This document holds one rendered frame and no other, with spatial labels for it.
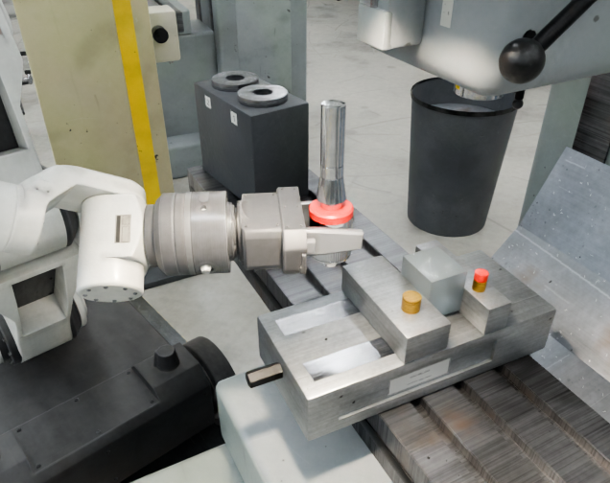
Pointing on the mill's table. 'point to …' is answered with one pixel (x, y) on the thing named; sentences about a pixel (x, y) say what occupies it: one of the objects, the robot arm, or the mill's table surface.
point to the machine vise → (320, 393)
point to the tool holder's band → (331, 214)
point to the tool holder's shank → (332, 155)
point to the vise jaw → (397, 327)
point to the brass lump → (410, 302)
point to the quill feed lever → (531, 57)
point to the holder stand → (252, 133)
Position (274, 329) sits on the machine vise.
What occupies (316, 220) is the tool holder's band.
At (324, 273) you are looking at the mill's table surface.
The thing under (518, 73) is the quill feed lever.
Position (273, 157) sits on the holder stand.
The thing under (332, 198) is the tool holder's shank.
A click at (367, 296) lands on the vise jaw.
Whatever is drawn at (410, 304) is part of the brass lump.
